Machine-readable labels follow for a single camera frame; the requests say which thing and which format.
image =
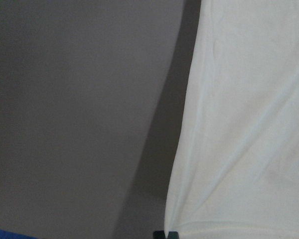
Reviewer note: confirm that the cream long-sleeve graphic shirt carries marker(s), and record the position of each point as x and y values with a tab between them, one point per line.
236	170

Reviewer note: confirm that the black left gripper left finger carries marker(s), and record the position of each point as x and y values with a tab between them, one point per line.
158	235

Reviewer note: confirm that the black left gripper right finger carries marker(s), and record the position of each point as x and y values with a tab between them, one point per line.
172	235

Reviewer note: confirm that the blue tape line crosswise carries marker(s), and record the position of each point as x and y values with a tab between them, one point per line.
10	235

